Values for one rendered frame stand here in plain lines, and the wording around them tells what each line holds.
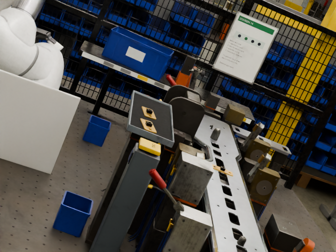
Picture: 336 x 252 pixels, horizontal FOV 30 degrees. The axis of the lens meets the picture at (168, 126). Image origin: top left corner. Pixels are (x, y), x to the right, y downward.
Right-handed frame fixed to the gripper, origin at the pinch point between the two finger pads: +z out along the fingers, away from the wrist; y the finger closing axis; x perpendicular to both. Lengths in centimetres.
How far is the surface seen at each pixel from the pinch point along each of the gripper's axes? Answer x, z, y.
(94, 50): -19.7, 8.3, 5.3
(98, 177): 39, 51, -8
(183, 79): -28, 50, -7
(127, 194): 76, 69, -81
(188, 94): 16, 61, -55
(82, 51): -11.3, 5.9, 0.3
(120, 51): -23.4, 19.1, -1.6
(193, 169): 54, 79, -77
